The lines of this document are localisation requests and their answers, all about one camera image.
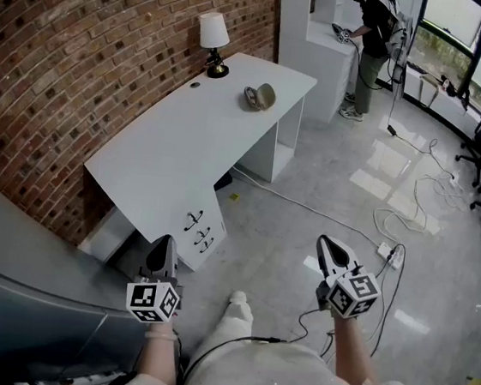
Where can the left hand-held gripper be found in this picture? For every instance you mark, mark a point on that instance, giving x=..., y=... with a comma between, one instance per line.
x=163, y=265

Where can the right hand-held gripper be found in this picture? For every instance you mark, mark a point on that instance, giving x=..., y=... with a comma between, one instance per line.
x=351, y=295

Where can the beige glasses case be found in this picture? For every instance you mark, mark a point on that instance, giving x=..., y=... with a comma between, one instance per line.
x=266, y=95

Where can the person's left forearm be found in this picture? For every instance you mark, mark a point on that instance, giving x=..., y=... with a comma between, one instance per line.
x=156, y=361

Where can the person's right forearm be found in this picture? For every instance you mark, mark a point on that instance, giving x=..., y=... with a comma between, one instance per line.
x=351, y=355

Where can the white power strip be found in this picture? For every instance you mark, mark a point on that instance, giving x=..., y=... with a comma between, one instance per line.
x=389, y=254

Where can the person's white shoe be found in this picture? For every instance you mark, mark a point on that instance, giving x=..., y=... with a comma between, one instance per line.
x=238, y=297

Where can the small yellow floor item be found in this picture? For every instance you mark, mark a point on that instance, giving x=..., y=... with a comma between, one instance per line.
x=235, y=197

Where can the person's white clothing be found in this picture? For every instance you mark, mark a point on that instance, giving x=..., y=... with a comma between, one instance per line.
x=271, y=380

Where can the white desk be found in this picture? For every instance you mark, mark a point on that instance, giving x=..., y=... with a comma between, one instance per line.
x=185, y=146

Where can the grey cabinet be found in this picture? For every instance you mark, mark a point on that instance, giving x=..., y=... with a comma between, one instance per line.
x=19, y=283

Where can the black power adapter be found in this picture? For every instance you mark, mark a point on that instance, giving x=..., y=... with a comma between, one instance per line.
x=390, y=129

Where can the white waste bin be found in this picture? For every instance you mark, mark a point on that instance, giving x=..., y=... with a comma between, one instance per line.
x=429, y=91

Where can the white shelf cabinet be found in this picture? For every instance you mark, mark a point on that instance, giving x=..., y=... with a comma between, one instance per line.
x=323, y=71

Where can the white shade table lamp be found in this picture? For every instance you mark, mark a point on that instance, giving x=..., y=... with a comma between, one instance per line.
x=213, y=31

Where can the black window frame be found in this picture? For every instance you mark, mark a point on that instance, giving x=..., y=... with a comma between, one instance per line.
x=474, y=54

